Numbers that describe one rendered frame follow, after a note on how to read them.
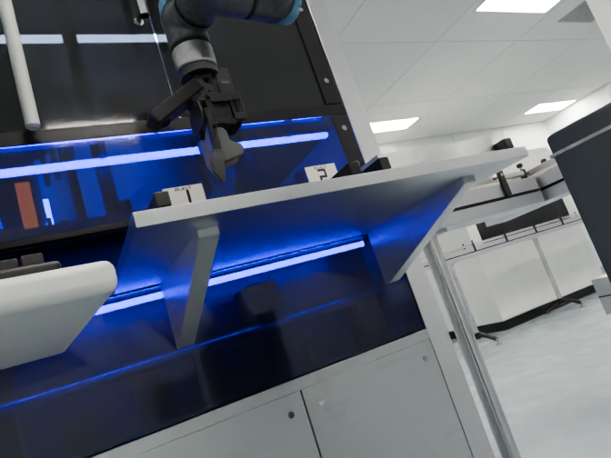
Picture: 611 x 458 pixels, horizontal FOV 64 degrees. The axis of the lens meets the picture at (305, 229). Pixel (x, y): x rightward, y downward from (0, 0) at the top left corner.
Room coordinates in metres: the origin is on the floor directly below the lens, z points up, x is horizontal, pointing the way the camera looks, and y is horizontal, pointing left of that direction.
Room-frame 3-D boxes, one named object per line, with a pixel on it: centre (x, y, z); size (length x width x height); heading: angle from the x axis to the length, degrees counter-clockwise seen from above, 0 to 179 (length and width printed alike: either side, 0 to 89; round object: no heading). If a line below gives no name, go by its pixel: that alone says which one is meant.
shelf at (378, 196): (0.92, -0.01, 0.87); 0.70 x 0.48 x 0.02; 119
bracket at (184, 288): (0.79, 0.21, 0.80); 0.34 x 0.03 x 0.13; 29
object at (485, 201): (1.55, -0.47, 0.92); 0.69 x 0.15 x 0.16; 119
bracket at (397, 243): (1.03, -0.23, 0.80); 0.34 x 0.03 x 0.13; 29
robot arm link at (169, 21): (0.81, 0.09, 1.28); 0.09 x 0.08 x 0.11; 39
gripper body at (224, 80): (0.82, 0.09, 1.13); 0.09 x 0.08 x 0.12; 119
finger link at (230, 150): (0.80, 0.09, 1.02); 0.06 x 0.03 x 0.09; 119
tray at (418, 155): (0.96, -0.18, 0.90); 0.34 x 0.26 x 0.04; 28
